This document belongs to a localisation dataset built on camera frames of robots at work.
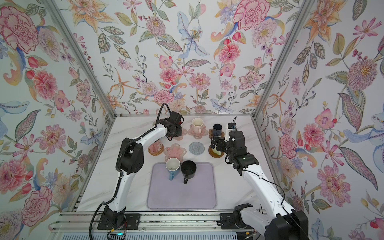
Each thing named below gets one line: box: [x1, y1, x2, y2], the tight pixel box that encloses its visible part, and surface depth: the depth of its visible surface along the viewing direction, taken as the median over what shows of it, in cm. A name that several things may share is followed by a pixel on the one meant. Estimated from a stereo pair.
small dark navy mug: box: [213, 123, 223, 136], surface depth 106 cm
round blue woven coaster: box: [188, 141, 205, 155], surface depth 103 cm
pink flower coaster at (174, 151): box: [163, 143, 187, 163], surface depth 103 cm
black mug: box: [181, 160, 197, 184], surface depth 86 cm
